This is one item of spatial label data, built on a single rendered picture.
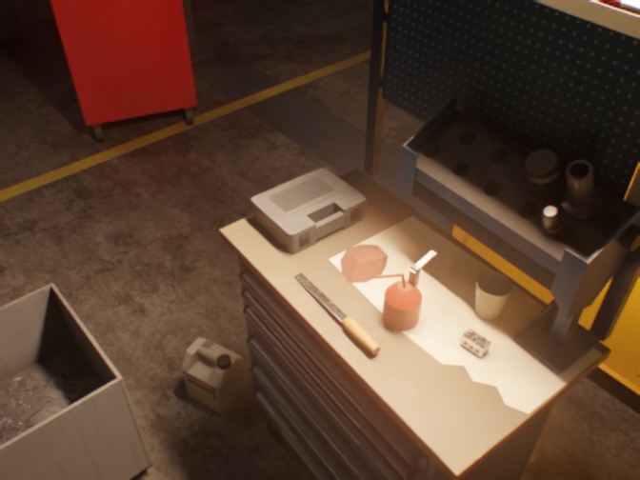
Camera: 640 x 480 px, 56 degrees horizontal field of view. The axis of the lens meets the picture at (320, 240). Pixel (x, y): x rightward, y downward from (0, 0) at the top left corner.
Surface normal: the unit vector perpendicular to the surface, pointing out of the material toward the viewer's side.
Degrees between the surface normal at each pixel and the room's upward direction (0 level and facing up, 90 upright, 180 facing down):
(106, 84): 90
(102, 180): 0
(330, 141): 0
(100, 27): 90
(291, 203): 0
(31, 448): 90
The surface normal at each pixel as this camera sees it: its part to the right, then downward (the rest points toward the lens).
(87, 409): 0.64, 0.50
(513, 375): 0.00, -0.75
